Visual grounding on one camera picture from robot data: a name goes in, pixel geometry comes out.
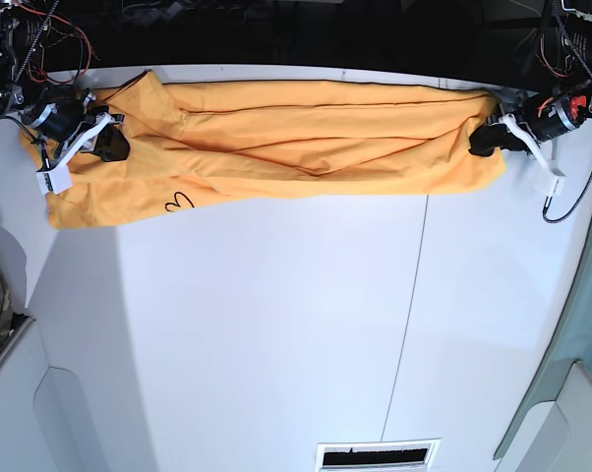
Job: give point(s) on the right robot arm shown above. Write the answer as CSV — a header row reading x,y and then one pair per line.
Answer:
x,y
27,30

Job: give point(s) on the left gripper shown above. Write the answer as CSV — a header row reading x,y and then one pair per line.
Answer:
x,y
545,115

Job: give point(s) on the yellow t-shirt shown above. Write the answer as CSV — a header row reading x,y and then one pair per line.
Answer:
x,y
203,144

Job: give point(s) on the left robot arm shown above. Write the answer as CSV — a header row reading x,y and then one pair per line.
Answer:
x,y
564,46

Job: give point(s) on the white bin left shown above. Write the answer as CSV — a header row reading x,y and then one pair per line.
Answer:
x,y
69,407

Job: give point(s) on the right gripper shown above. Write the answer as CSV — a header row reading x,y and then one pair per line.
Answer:
x,y
59,113

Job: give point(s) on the white bin right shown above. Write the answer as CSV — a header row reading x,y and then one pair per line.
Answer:
x,y
556,435

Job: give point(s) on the white bin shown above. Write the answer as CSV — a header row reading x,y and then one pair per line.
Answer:
x,y
556,435
69,407

